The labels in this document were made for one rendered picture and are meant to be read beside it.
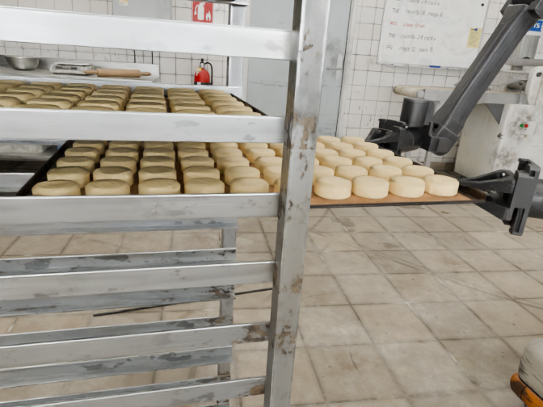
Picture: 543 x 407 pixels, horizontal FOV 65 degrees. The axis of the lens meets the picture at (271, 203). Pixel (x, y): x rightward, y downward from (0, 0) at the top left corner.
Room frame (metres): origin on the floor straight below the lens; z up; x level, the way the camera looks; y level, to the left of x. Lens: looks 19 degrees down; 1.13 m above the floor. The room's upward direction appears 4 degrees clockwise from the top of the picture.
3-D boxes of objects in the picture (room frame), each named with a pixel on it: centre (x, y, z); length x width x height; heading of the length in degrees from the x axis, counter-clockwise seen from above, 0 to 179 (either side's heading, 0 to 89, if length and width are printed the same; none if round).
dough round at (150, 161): (0.62, 0.17, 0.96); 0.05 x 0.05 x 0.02
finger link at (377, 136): (0.94, -0.22, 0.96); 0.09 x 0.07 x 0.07; 135
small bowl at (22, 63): (3.76, 2.18, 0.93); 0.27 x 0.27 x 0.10
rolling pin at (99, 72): (3.70, 1.35, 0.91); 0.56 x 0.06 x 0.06; 129
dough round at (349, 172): (0.64, -0.12, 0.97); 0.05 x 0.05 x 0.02
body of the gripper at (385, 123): (0.99, -0.27, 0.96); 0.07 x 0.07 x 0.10; 45
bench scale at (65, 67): (3.71, 1.74, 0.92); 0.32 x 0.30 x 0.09; 18
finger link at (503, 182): (0.61, -0.32, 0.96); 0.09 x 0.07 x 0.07; 76
